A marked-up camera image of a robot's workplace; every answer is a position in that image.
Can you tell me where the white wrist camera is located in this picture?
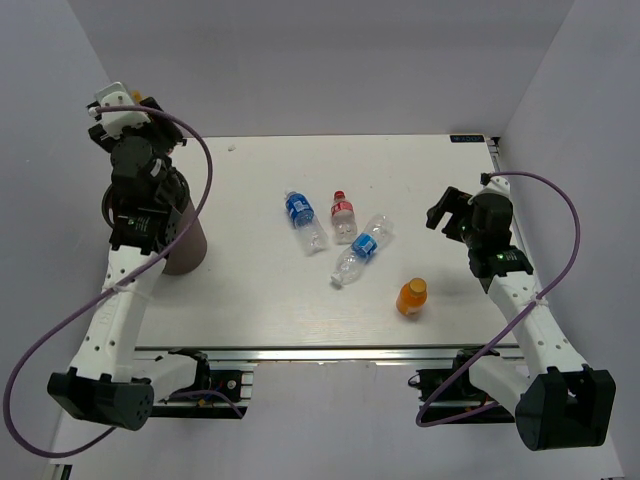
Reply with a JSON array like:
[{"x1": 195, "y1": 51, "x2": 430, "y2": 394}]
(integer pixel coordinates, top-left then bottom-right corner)
[
  {"x1": 85, "y1": 81, "x2": 151, "y2": 141},
  {"x1": 477, "y1": 172, "x2": 511, "y2": 199}
]

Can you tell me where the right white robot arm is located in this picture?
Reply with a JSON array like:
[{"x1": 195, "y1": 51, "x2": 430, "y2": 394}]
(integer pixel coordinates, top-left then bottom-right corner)
[{"x1": 423, "y1": 180, "x2": 616, "y2": 451}]

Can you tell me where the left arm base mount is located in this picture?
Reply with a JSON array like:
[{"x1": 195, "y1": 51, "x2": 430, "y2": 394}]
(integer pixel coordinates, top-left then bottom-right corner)
[{"x1": 133, "y1": 348, "x2": 253, "y2": 419}]

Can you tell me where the dark blue label bottle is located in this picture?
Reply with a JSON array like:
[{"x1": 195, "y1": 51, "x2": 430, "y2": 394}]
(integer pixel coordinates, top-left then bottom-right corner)
[{"x1": 284, "y1": 190, "x2": 328, "y2": 256}]

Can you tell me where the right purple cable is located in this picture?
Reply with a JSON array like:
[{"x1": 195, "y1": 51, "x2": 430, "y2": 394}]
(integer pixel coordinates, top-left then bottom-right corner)
[{"x1": 414, "y1": 170, "x2": 581, "y2": 429}]

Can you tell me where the small red label bottle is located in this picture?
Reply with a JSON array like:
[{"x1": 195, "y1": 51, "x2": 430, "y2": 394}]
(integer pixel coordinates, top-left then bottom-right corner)
[{"x1": 331, "y1": 190, "x2": 358, "y2": 244}]

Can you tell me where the crushed light blue label bottle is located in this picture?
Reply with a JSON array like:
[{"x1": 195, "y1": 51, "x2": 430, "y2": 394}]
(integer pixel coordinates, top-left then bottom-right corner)
[{"x1": 330, "y1": 214, "x2": 394, "y2": 288}]

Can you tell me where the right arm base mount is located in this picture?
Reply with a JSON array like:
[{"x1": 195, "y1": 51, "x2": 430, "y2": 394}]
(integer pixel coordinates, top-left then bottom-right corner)
[{"x1": 407, "y1": 347, "x2": 514, "y2": 424}]

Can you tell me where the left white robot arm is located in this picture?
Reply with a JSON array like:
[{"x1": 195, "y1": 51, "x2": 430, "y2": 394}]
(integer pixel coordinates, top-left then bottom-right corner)
[{"x1": 47, "y1": 92, "x2": 212, "y2": 431}]

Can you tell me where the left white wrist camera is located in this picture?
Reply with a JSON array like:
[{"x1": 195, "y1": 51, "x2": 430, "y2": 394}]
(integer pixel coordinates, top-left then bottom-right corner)
[{"x1": 85, "y1": 81, "x2": 151, "y2": 141}]

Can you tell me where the brown round bin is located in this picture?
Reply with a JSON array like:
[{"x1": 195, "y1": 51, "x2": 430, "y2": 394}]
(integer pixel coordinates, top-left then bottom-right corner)
[{"x1": 101, "y1": 168, "x2": 207, "y2": 276}]

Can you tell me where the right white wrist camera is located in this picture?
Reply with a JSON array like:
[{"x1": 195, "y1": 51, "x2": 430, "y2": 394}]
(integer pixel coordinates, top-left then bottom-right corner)
[{"x1": 477, "y1": 172, "x2": 511, "y2": 199}]

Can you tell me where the right blue table sticker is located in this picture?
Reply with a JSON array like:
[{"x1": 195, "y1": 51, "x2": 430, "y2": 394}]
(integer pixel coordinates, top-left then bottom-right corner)
[{"x1": 449, "y1": 134, "x2": 486, "y2": 143}]

